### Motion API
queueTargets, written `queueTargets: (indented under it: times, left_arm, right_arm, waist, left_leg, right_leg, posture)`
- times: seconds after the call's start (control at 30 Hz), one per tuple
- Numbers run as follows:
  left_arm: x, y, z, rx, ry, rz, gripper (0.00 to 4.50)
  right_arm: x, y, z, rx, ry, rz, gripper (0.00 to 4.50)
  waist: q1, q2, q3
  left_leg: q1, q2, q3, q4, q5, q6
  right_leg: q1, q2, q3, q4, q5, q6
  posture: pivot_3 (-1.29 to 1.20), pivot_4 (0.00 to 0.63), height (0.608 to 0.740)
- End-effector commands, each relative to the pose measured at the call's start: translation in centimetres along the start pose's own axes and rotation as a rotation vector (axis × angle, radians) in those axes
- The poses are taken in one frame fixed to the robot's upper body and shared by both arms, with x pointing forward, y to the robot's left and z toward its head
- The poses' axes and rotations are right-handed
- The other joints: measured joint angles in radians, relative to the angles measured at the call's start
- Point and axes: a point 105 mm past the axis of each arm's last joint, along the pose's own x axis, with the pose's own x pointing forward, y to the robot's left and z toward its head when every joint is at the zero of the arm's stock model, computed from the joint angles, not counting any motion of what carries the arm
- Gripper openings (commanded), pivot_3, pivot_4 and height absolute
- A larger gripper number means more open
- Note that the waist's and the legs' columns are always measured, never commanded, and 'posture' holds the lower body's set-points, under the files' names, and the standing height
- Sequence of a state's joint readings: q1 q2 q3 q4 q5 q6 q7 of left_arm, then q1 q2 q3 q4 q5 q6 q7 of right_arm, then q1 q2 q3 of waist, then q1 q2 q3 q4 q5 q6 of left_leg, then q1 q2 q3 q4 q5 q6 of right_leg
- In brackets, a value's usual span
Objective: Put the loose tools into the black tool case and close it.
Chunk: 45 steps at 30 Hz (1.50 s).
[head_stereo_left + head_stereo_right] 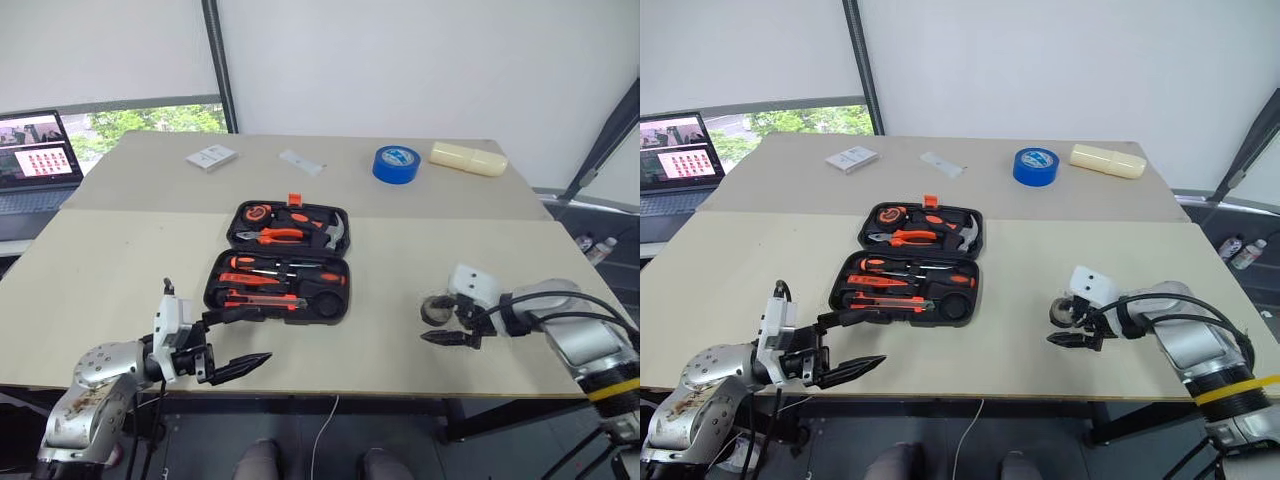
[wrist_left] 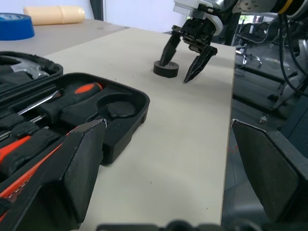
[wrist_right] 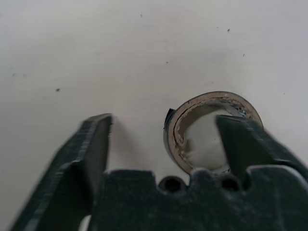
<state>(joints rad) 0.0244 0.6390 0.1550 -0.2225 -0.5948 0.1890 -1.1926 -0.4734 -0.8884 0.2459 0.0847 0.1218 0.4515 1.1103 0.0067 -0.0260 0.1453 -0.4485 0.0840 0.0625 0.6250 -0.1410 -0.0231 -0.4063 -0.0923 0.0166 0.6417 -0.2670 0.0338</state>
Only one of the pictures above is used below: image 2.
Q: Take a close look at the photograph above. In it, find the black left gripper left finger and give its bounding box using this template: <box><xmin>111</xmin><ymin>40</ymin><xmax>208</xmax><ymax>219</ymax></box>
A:
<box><xmin>0</xmin><ymin>119</ymin><xmax>108</xmax><ymax>231</ymax></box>

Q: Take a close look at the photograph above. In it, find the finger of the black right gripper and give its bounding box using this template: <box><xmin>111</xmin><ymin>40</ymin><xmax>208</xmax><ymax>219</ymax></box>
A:
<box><xmin>183</xmin><ymin>45</ymin><xmax>218</xmax><ymax>84</ymax></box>
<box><xmin>160</xmin><ymin>33</ymin><xmax>181</xmax><ymax>67</ymax></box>

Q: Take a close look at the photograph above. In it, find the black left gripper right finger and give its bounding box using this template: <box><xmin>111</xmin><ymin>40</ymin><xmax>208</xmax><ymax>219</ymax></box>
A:
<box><xmin>230</xmin><ymin>118</ymin><xmax>308</xmax><ymax>223</ymax></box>

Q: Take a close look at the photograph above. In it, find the black electrical tape roll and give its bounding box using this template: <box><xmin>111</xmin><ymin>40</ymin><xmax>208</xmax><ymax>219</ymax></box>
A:
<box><xmin>153</xmin><ymin>60</ymin><xmax>180</xmax><ymax>79</ymax></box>

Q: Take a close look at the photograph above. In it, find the black orange utility knife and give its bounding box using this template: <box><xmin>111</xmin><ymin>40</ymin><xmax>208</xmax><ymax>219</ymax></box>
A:
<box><xmin>0</xmin><ymin>141</ymin><xmax>64</xmax><ymax>201</ymax></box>

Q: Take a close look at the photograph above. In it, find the screwdriver with black striped handle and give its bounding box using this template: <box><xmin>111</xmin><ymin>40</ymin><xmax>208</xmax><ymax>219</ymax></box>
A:
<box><xmin>16</xmin><ymin>82</ymin><xmax>104</xmax><ymax>121</ymax></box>

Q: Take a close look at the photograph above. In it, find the black tool case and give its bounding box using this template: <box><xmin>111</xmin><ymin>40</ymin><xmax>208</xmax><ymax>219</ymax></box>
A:
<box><xmin>0</xmin><ymin>51</ymin><xmax>151</xmax><ymax>200</ymax></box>

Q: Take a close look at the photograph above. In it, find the black diagonal support beam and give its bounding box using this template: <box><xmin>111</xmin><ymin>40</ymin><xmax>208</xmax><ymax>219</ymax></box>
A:
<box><xmin>224</xmin><ymin>11</ymin><xmax>242</xmax><ymax>47</ymax></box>

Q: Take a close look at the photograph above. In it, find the office chair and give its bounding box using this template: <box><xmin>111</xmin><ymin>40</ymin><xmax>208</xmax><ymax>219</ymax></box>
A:
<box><xmin>235</xmin><ymin>21</ymin><xmax>264</xmax><ymax>71</ymax></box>

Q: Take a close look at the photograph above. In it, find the cream cylindrical roll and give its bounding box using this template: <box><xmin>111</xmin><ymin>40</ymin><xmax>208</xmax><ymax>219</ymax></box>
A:
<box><xmin>23</xmin><ymin>5</ymin><xmax>86</xmax><ymax>26</ymax></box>

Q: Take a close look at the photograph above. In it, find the blue tape roll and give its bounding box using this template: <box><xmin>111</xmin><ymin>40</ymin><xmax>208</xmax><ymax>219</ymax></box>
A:
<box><xmin>0</xmin><ymin>13</ymin><xmax>36</xmax><ymax>41</ymax></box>

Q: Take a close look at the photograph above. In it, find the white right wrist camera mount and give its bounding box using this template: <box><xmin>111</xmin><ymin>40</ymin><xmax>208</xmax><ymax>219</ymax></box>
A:
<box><xmin>173</xmin><ymin>0</ymin><xmax>223</xmax><ymax>37</ymax></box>

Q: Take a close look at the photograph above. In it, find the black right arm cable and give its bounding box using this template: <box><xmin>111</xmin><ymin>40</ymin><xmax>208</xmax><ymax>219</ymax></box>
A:
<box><xmin>276</xmin><ymin>12</ymin><xmax>308</xmax><ymax>97</ymax></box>

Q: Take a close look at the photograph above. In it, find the black frame post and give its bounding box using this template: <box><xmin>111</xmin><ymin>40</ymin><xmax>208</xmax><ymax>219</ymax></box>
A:
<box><xmin>90</xmin><ymin>0</ymin><xmax>104</xmax><ymax>21</ymax></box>

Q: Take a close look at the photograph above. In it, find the claw hammer black handle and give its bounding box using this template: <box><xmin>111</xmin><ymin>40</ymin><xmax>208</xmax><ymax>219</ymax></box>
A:
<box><xmin>0</xmin><ymin>55</ymin><xmax>51</xmax><ymax>81</ymax></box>

